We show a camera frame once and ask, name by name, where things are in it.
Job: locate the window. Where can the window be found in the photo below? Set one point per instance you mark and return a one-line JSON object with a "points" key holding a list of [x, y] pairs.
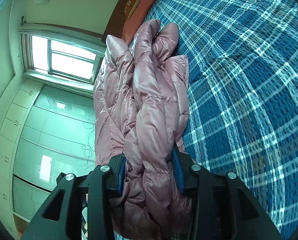
{"points": [[69, 60]]}

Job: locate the bed with blue plaid sheet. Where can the bed with blue plaid sheet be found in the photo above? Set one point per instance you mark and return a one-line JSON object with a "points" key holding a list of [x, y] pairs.
{"points": [[251, 80]]}

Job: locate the embroidered brown cushion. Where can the embroidered brown cushion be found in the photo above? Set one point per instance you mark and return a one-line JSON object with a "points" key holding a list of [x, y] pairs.
{"points": [[132, 3]]}

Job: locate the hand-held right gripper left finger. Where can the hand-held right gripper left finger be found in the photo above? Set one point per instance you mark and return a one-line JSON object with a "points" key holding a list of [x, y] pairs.
{"points": [[121, 177]]}

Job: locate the dark wooden headboard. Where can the dark wooden headboard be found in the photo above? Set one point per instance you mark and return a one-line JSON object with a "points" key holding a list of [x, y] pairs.
{"points": [[119, 15]]}

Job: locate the wardrobe with circle-patterned doors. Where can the wardrobe with circle-patterned doors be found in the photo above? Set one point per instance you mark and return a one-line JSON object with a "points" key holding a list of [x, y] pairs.
{"points": [[51, 130]]}

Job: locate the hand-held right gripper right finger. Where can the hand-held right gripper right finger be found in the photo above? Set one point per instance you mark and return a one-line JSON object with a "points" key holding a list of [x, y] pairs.
{"points": [[178, 175]]}

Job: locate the pink down jacket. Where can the pink down jacket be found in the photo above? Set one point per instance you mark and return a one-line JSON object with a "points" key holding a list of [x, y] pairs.
{"points": [[151, 105]]}

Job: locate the dark curtain rod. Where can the dark curtain rod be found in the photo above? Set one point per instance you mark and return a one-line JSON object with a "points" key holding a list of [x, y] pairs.
{"points": [[64, 26]]}

